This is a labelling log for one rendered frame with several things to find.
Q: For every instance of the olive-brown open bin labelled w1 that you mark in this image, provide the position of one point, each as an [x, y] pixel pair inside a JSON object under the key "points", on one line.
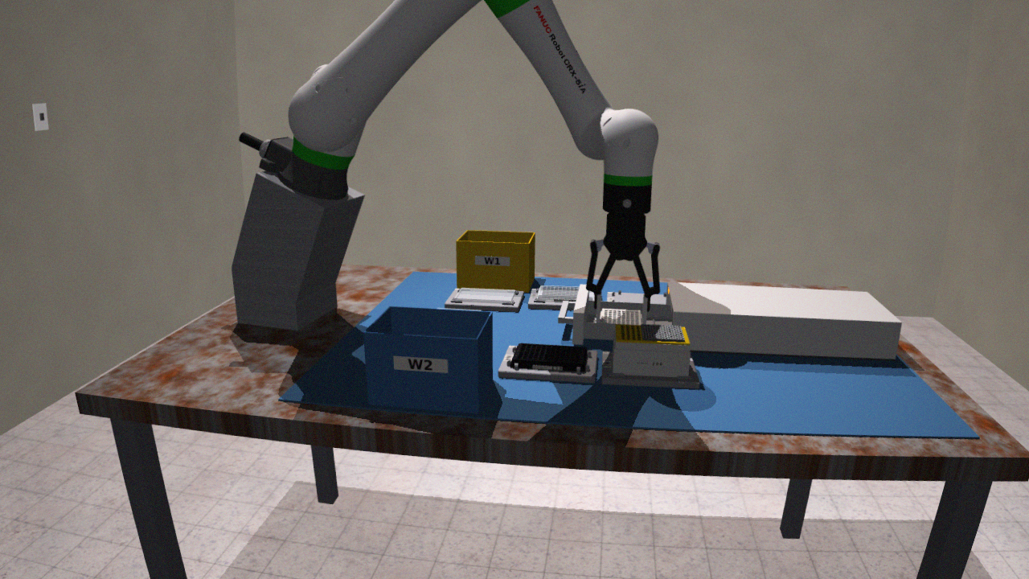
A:
{"points": [[495, 264]]}

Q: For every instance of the blue bench mat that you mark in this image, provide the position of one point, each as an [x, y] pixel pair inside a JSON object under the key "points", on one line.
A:
{"points": [[737, 393]]}

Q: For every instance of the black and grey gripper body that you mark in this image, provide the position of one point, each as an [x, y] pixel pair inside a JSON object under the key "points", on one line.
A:
{"points": [[630, 230]]}

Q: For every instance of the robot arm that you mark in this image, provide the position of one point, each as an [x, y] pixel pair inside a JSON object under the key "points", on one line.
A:
{"points": [[328, 111]]}

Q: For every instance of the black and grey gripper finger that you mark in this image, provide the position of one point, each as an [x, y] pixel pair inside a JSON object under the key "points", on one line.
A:
{"points": [[595, 246], [653, 249]]}

